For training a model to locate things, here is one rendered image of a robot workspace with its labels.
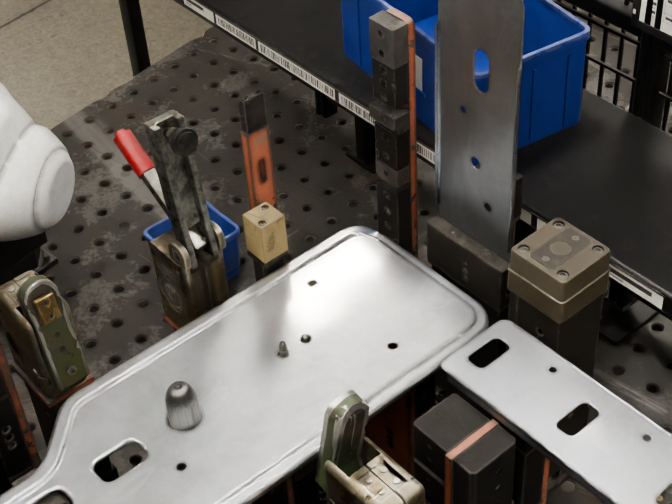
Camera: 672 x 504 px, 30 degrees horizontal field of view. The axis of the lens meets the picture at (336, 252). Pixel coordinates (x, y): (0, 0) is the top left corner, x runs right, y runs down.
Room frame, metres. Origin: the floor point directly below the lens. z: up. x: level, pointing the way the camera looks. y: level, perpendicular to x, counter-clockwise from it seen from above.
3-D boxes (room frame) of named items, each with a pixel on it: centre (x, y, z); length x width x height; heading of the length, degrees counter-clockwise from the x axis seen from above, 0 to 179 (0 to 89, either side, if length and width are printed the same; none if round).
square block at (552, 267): (0.96, -0.23, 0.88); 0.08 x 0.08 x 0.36; 38
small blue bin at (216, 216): (1.34, 0.20, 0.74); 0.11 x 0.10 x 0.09; 128
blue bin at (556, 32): (1.30, -0.17, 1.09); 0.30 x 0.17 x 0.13; 28
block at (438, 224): (1.04, -0.15, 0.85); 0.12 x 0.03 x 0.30; 38
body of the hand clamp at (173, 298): (1.02, 0.16, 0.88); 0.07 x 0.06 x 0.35; 38
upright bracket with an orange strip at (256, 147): (1.08, 0.08, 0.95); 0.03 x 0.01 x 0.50; 128
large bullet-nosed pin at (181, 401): (0.81, 0.16, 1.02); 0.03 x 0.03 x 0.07
